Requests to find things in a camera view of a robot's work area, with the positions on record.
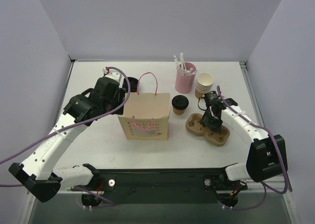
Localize brown paper coffee cup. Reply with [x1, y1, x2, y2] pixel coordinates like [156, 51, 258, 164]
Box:
[173, 107, 185, 115]

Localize black cup lid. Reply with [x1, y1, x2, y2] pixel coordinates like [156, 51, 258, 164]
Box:
[171, 95, 189, 110]

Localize pink and cream paper bag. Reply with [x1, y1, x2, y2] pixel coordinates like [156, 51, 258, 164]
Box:
[118, 82, 171, 140]

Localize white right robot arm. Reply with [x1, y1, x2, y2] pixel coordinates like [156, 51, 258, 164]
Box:
[200, 91, 287, 189]

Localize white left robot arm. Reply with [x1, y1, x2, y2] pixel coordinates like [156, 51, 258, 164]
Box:
[9, 73, 125, 202]

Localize brown cardboard cup carrier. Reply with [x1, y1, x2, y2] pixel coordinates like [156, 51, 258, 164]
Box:
[186, 113, 230, 147]

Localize stack of black cup lids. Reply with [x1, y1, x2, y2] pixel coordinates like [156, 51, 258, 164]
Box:
[122, 77, 138, 93]

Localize stack of brown paper cups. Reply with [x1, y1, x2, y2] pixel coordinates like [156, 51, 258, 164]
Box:
[195, 73, 214, 98]

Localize pink cylindrical holder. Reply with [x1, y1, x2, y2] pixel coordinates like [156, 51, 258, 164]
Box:
[175, 62, 197, 94]

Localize white wrapped straws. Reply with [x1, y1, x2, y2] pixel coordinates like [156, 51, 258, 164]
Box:
[173, 53, 197, 76]

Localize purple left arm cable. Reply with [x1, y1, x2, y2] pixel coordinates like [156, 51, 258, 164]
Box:
[0, 66, 131, 207]

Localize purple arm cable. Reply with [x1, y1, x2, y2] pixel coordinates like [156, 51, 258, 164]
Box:
[0, 66, 131, 207]
[216, 85, 290, 210]

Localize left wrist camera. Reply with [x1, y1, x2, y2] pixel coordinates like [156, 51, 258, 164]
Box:
[103, 66, 122, 83]

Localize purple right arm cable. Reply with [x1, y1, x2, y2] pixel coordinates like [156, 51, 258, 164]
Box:
[216, 85, 290, 210]

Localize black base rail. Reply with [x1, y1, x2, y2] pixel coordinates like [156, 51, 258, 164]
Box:
[73, 168, 247, 206]

